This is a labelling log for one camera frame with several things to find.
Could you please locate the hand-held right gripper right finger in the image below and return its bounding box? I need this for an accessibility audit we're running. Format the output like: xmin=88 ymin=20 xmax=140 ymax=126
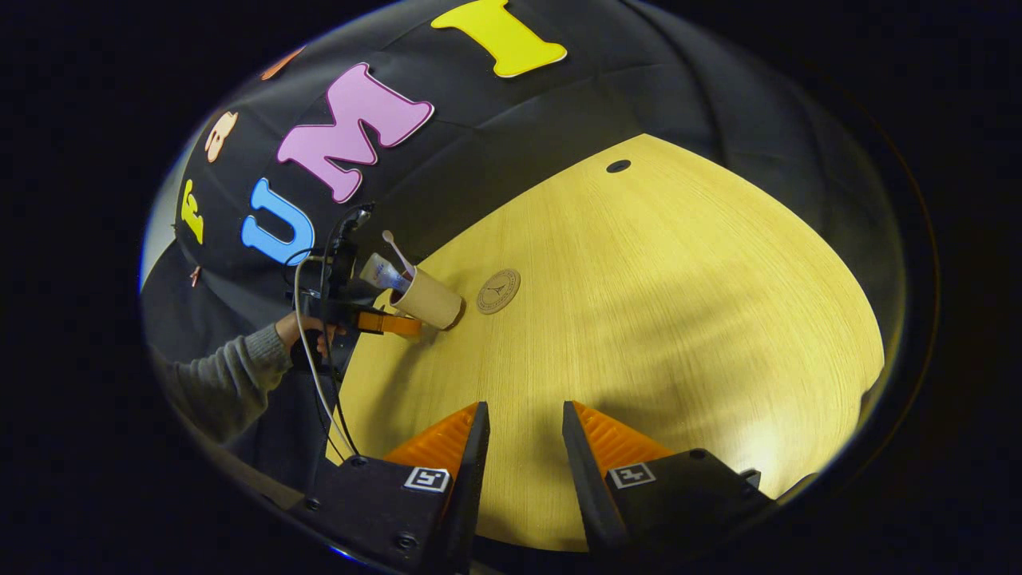
xmin=562 ymin=400 xmax=777 ymax=564

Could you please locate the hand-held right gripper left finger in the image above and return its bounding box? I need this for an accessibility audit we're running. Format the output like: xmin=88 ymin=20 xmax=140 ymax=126
xmin=289 ymin=401 xmax=491 ymax=575

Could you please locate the white toothpaste tube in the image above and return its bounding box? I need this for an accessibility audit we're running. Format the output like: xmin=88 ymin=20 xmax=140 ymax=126
xmin=359 ymin=253 xmax=412 ymax=292

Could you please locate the beige cup with handle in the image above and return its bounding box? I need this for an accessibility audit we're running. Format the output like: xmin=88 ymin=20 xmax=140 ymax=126
xmin=390 ymin=268 xmax=465 ymax=331

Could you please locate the white toothbrush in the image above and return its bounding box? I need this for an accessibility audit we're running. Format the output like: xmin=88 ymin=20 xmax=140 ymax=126
xmin=382 ymin=230 xmax=416 ymax=280

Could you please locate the round brown coaster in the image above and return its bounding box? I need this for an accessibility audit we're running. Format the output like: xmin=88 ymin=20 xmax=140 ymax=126
xmin=477 ymin=268 xmax=521 ymax=315

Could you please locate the wooden desktop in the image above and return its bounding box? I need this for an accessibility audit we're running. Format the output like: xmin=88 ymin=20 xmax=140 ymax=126
xmin=326 ymin=133 xmax=885 ymax=553

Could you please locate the black backdrop cloth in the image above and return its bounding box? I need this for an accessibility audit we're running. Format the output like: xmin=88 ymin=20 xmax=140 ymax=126
xmin=142 ymin=0 xmax=903 ymax=480

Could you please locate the grey cable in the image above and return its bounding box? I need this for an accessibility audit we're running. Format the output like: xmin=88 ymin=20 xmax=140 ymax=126
xmin=292 ymin=254 xmax=358 ymax=460

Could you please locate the black cable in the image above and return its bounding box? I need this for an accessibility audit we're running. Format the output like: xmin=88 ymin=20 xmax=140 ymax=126
xmin=319 ymin=351 xmax=358 ymax=460

